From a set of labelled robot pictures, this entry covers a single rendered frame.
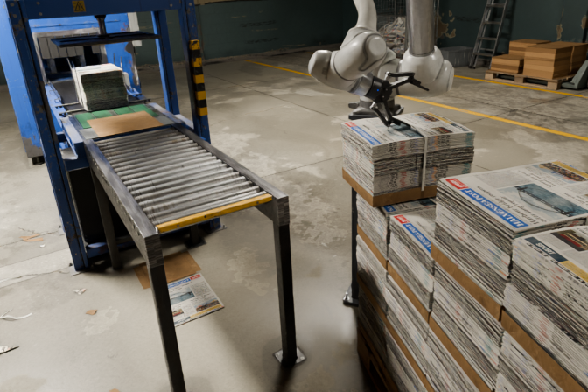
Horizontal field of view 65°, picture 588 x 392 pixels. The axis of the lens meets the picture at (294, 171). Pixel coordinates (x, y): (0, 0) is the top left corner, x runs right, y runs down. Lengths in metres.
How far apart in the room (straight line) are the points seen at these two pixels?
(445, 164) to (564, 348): 0.83
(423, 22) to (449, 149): 0.52
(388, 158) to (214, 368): 1.24
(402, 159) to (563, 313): 0.78
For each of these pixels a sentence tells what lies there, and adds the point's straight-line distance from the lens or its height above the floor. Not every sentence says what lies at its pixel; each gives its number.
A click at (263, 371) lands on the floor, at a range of 2.20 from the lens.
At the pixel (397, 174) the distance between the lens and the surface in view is 1.60.
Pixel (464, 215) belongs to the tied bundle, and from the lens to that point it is 1.17.
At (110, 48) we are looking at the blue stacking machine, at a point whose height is 1.05.
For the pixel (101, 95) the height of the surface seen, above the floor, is 0.89.
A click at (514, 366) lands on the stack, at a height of 0.77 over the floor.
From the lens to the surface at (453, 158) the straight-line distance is 1.68.
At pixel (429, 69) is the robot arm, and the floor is 1.21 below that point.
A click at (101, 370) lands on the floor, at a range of 2.40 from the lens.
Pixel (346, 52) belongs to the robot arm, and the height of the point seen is 1.36.
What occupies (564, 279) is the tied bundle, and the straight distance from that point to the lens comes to 0.95.
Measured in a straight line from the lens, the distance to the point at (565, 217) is 1.13.
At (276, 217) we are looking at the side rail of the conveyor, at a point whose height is 0.72.
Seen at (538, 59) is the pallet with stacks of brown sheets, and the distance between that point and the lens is 7.76.
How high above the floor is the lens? 1.54
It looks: 22 degrees down
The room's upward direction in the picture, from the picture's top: 3 degrees counter-clockwise
